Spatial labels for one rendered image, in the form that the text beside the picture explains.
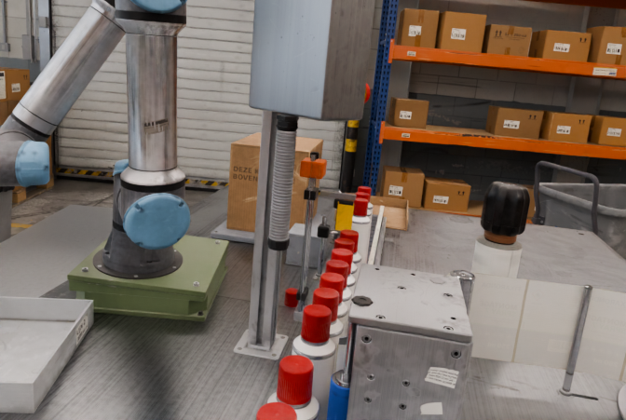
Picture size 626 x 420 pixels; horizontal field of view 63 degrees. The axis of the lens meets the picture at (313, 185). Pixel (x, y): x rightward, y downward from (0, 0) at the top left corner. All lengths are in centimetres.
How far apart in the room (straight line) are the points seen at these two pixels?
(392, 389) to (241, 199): 114
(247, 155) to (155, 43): 70
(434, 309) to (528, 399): 45
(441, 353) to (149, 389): 56
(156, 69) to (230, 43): 440
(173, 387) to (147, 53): 55
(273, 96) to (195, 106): 460
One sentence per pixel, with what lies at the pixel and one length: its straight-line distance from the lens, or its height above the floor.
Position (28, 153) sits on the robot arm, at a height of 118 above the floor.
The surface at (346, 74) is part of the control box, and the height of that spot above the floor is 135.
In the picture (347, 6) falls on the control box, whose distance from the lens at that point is 76.
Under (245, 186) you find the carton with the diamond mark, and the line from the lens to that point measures 157.
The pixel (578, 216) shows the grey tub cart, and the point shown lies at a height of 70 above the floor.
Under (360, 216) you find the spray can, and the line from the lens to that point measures 113.
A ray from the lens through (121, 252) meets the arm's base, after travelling 115.
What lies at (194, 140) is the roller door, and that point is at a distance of 544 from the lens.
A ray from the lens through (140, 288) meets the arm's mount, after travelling 112.
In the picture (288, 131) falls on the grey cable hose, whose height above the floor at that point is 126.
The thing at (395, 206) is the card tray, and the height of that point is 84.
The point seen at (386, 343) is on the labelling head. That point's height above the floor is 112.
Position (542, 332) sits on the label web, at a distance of 93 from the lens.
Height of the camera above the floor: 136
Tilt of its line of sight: 13 degrees down
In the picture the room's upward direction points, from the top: 5 degrees clockwise
